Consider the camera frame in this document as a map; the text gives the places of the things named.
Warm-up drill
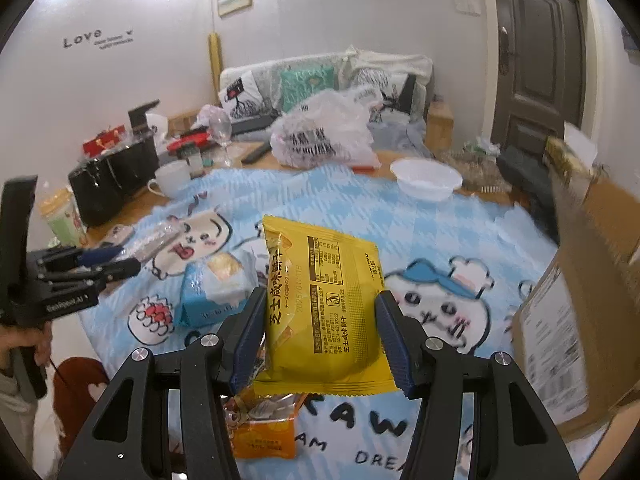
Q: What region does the white tree print pillow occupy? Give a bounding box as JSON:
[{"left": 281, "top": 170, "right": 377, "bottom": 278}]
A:
[{"left": 350, "top": 72, "right": 426, "bottom": 123}]

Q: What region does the rolled yellow mat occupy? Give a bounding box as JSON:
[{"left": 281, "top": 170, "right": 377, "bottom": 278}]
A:
[{"left": 207, "top": 32, "right": 223, "bottom": 92}]

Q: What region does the white printed plastic bag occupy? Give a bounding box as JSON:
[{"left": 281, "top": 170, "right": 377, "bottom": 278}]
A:
[{"left": 270, "top": 87, "right": 382, "bottom": 170}]

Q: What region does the cardboard box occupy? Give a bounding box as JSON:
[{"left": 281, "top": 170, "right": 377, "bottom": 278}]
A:
[{"left": 510, "top": 160, "right": 640, "bottom": 443}]

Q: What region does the black glossy container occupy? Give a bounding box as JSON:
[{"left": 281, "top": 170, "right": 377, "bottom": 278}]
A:
[{"left": 68, "top": 135, "right": 161, "bottom": 228}]

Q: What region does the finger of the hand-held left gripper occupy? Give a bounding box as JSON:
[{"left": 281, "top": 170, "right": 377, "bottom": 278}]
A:
[
  {"left": 47, "top": 244, "right": 126, "bottom": 268},
  {"left": 50, "top": 258, "right": 143, "bottom": 289}
]

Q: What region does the dark brown door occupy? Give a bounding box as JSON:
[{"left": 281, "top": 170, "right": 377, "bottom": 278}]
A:
[{"left": 490, "top": 0, "right": 601, "bottom": 151}]

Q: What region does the white plastic bowl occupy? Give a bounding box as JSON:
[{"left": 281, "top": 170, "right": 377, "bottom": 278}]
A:
[{"left": 390, "top": 157, "right": 463, "bottom": 202}]

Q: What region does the red gift bag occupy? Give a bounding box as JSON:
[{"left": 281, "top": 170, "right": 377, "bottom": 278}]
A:
[{"left": 82, "top": 125, "right": 128, "bottom": 157}]

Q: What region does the red lidded container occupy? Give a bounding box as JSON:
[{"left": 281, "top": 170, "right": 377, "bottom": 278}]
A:
[{"left": 166, "top": 137, "right": 211, "bottom": 153}]

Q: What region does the green drink cup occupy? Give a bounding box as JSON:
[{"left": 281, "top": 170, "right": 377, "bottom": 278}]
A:
[{"left": 39, "top": 187, "right": 88, "bottom": 248}]

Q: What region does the black remote control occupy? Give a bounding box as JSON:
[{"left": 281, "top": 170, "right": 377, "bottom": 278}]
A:
[{"left": 241, "top": 142, "right": 271, "bottom": 163}]

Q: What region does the white black tree pillow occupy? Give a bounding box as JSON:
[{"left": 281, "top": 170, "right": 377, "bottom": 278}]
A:
[{"left": 218, "top": 71, "right": 281, "bottom": 121}]

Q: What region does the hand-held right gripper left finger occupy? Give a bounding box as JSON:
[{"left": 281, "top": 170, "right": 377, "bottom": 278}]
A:
[{"left": 59, "top": 286, "right": 269, "bottom": 480}]

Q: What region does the yellow snack packet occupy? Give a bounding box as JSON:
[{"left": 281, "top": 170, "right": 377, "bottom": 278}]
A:
[{"left": 252, "top": 214, "right": 401, "bottom": 400}]

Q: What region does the black lettering wall decal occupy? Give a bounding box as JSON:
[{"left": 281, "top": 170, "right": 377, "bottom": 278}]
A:
[{"left": 62, "top": 27, "right": 137, "bottom": 51}]

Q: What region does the wooden sofa armrest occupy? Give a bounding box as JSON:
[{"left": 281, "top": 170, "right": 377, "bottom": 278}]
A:
[
  {"left": 426, "top": 100, "right": 455, "bottom": 151},
  {"left": 167, "top": 110, "right": 201, "bottom": 136}
]

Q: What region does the clear wrapped packet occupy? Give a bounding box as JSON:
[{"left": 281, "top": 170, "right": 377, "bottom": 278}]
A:
[{"left": 122, "top": 220, "right": 186, "bottom": 261}]

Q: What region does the orange snack packet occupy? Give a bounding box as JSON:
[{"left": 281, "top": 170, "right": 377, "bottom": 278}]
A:
[{"left": 222, "top": 392, "right": 311, "bottom": 461}]

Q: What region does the red heart print cloth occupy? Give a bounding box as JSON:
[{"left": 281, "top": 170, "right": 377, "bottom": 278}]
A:
[{"left": 52, "top": 357, "right": 111, "bottom": 458}]

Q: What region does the black appliance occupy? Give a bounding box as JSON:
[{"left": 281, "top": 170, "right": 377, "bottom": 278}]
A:
[{"left": 128, "top": 100, "right": 161, "bottom": 136}]

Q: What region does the blue snack packet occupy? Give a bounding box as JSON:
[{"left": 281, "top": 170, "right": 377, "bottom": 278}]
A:
[{"left": 172, "top": 250, "right": 261, "bottom": 330}]

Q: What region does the tray of small beige pieces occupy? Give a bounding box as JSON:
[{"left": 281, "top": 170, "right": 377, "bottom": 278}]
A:
[{"left": 440, "top": 150, "right": 511, "bottom": 193}]

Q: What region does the person's left hand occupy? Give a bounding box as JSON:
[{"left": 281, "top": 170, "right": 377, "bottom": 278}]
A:
[{"left": 0, "top": 326, "right": 54, "bottom": 367}]

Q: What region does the blue cartoon printed blanket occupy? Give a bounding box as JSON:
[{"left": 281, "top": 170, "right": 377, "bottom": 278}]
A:
[{"left": 80, "top": 162, "right": 591, "bottom": 480}]

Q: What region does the black plastic bag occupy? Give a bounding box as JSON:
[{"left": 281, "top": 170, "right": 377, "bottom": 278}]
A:
[{"left": 497, "top": 146, "right": 561, "bottom": 241}]

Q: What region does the wine glass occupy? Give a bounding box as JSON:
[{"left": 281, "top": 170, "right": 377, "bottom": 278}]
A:
[{"left": 209, "top": 112, "right": 236, "bottom": 167}]

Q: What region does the person's left forearm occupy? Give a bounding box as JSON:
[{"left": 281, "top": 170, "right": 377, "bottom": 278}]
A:
[{"left": 0, "top": 360, "right": 38, "bottom": 471}]

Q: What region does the grey sofa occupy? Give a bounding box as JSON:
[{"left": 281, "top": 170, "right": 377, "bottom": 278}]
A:
[{"left": 218, "top": 52, "right": 436, "bottom": 161}]

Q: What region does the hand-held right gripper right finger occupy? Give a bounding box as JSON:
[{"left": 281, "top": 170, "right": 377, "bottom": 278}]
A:
[{"left": 374, "top": 289, "right": 582, "bottom": 480}]

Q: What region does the teal patterned pillow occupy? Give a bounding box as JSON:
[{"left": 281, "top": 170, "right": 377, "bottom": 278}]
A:
[{"left": 280, "top": 66, "right": 336, "bottom": 111}]

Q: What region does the white mug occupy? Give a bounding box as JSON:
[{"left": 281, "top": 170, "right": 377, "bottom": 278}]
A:
[{"left": 146, "top": 161, "right": 193, "bottom": 198}]

